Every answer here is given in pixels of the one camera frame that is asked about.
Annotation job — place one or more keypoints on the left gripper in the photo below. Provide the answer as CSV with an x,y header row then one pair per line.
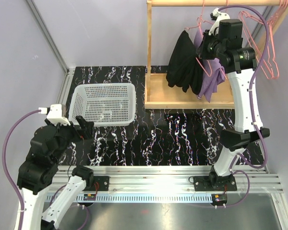
x,y
79,134

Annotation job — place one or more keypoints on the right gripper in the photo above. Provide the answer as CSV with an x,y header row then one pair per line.
x,y
201,51

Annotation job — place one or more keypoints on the black trousers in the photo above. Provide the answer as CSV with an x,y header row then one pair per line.
x,y
184,68

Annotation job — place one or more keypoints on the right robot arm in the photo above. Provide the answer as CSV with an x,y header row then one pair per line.
x,y
224,42

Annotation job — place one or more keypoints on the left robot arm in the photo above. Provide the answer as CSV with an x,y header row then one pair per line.
x,y
36,175

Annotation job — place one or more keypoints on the white plastic basket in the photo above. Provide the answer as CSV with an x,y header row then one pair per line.
x,y
105,104

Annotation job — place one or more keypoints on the purple garment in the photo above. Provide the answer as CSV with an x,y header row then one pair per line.
x,y
207,74

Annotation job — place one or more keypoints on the black marbled mat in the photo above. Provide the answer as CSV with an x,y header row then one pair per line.
x,y
155,137

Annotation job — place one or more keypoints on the wooden clothes rack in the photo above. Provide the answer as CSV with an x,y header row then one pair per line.
x,y
160,96

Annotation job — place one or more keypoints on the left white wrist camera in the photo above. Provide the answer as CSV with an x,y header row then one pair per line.
x,y
55,114

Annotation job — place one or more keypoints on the empty pink wire hangers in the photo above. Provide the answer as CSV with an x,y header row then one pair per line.
x,y
255,34

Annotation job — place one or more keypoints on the aluminium corner post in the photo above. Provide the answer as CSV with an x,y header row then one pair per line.
x,y
45,32

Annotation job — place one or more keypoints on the aluminium rail base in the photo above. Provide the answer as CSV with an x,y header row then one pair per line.
x,y
170,184

